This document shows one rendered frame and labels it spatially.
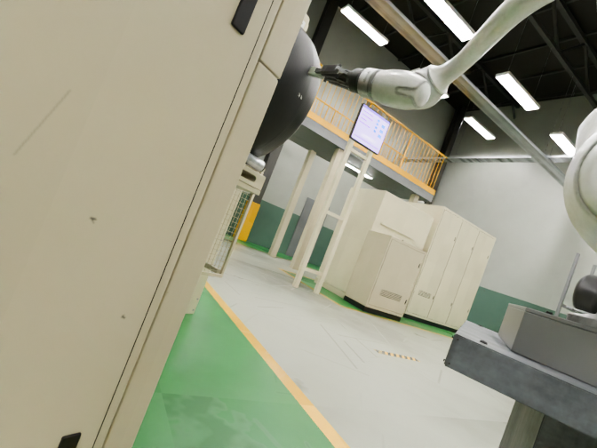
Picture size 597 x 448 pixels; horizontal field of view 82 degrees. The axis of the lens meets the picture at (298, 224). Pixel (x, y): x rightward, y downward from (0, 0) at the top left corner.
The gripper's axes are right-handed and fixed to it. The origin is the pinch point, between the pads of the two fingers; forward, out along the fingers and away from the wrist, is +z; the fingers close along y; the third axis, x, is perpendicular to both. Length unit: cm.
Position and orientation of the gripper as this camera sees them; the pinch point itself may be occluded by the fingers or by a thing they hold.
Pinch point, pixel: (317, 72)
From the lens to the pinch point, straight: 133.5
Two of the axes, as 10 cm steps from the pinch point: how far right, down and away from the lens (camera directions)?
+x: -4.7, 8.8, 0.5
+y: -5.3, -2.4, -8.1
